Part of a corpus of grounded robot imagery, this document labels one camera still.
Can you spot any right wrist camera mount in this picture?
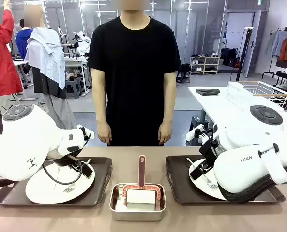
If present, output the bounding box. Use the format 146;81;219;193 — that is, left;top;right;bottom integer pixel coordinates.
186;124;215;144

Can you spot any black folded cloth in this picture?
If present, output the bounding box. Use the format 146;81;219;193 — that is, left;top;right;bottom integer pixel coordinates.
196;88;221;96

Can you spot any pink handled lint roller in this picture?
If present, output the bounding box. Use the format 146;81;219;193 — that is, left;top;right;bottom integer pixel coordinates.
119;154;161;211

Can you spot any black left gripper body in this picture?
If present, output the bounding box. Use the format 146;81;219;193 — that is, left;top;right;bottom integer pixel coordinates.
63;154;84;171

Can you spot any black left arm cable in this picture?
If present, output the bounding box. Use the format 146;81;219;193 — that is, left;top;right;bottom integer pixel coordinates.
42;158;83;186

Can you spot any person's right forearm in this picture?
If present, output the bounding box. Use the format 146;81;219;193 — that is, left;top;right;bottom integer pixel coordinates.
93;93;111;126

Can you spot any grey hanging shirt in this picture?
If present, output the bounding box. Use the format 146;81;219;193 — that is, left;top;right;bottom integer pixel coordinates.
266;30;287;58

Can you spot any dark grey step stool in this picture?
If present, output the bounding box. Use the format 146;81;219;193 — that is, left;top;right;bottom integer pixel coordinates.
188;115;208;141

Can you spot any person in blue hoodie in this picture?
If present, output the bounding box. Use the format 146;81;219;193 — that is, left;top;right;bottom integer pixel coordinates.
15;19;34;61

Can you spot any rectangular metal tin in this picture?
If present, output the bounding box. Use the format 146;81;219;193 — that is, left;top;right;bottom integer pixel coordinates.
109;183;167;222

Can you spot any person's left hand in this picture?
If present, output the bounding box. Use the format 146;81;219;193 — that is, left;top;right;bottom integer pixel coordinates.
158;123;173;145

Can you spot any brown plastic serving tray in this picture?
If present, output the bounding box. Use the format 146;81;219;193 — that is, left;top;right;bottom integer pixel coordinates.
0;157;113;208
165;154;286;205

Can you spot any white side table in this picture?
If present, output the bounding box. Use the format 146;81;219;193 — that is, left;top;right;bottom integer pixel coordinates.
185;86;287;146

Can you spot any black clothes rack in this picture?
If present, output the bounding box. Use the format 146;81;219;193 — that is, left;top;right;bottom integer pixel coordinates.
261;26;287;79

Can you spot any black camera tripod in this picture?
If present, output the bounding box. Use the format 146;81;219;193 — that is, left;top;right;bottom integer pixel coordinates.
235;26;254;82

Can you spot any black plastic stool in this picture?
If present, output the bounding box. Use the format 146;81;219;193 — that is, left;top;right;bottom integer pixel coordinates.
176;64;191;84

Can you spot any grey plastic stool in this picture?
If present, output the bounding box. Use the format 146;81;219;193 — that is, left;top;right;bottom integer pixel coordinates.
65;78;85;99

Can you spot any white wire dish rack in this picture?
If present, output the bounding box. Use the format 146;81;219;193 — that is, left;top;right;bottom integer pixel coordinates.
225;81;287;112

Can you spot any white shoe rack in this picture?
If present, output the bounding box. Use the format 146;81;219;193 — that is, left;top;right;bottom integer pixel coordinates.
190;56;220;75

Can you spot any person's left forearm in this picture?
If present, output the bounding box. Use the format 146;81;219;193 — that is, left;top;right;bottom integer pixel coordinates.
160;93;177;125

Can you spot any person's right hand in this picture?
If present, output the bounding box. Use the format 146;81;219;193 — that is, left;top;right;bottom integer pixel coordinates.
97;123;113;145

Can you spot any person in black t-shirt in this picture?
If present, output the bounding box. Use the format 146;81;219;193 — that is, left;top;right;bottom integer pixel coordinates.
87;0;182;147

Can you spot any white framed background desk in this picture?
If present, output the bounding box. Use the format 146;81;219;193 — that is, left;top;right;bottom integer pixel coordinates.
64;57;90;95

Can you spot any white round plate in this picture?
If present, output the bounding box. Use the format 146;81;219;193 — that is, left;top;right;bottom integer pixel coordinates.
25;162;96;205
188;158;228;201

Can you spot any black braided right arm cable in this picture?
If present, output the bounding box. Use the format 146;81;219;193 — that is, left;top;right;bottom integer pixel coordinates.
217;177;287;204

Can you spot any mannequin in red jacket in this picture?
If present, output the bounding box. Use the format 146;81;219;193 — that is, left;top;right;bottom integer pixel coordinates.
0;0;24;135

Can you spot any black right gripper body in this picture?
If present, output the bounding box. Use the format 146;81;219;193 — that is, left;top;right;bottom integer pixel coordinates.
198;139;219;170

